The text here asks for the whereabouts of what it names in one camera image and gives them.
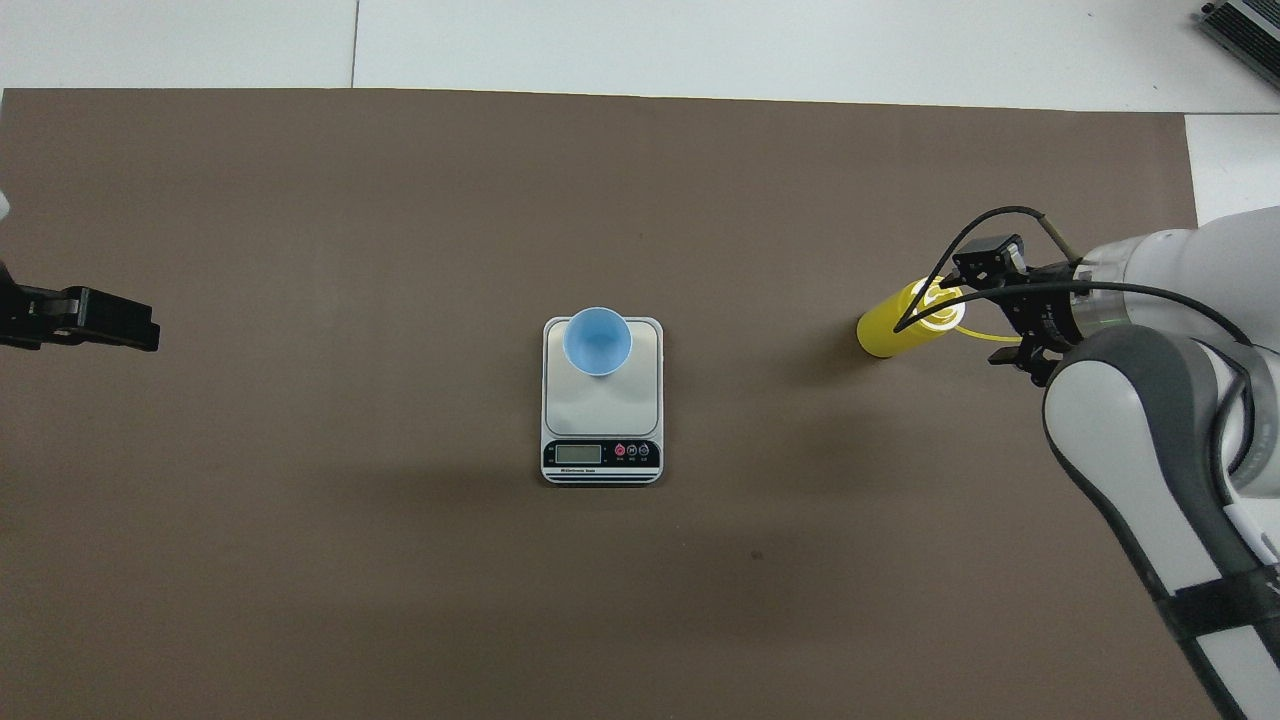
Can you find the silver digital kitchen scale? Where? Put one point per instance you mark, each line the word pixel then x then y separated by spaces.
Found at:
pixel 600 420

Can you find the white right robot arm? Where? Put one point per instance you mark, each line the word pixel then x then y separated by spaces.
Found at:
pixel 1130 400

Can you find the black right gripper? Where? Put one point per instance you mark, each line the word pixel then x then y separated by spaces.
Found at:
pixel 1045 315

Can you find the brown paper mat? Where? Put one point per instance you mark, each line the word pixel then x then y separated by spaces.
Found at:
pixel 300 600

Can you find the light blue plastic cup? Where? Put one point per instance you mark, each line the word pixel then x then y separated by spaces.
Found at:
pixel 597 340

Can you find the yellow squeeze bottle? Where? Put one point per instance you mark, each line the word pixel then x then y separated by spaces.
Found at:
pixel 890 330

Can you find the grey metal device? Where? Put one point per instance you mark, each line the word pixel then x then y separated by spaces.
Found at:
pixel 1250 25

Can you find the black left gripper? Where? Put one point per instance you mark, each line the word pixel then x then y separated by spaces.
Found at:
pixel 10 320

